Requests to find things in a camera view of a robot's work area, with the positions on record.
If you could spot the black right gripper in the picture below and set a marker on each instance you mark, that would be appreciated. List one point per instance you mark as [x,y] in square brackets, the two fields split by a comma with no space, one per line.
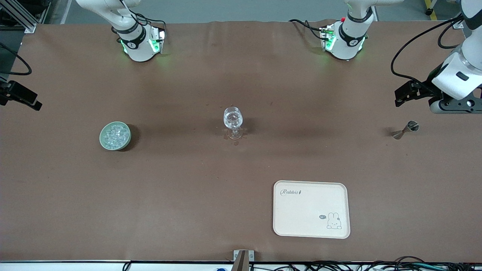
[11,91]

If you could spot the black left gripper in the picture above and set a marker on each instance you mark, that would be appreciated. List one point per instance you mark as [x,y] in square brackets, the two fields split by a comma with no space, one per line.
[422,90]

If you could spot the steel double jigger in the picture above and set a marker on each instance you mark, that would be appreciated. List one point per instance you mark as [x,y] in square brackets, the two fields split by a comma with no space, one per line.
[412,126]

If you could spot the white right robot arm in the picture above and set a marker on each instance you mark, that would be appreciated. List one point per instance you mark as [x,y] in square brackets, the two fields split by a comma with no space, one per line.
[139,49]

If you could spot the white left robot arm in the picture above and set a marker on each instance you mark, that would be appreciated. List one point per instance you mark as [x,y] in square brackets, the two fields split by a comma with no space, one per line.
[348,45]

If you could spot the pile of clear ice cubes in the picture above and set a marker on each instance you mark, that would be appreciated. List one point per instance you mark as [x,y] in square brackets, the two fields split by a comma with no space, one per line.
[115,135]

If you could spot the clear stemmed wine glass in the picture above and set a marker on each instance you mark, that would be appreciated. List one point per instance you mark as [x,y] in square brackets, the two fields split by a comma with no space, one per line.
[232,116]

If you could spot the round green bowl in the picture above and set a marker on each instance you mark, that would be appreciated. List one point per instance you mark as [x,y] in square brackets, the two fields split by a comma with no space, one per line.
[115,148]

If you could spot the cream rabbit print tray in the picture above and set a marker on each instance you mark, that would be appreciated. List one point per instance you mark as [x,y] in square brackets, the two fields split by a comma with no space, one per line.
[301,214]

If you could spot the brown table cover sheet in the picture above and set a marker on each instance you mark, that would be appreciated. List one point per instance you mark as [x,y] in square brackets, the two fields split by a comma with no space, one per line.
[188,188]

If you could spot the aluminium frame profile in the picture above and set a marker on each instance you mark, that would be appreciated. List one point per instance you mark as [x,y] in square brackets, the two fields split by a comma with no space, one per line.
[22,17]
[458,25]

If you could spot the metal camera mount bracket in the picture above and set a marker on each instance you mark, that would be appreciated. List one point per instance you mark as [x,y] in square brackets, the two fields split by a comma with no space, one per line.
[243,259]

